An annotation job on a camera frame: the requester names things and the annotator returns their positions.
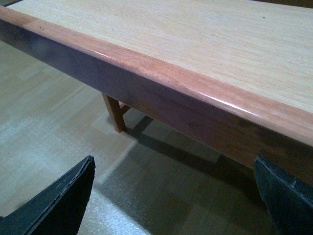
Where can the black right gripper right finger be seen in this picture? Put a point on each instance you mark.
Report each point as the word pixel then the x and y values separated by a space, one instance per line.
pixel 288 199

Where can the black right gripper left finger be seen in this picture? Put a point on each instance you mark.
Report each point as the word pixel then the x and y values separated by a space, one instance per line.
pixel 58 209

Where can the wooden pull-out keyboard tray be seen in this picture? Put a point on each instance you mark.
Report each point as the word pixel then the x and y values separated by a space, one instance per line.
pixel 236 75

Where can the wooden desk frame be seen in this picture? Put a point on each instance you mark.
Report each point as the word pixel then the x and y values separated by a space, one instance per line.
pixel 116 112

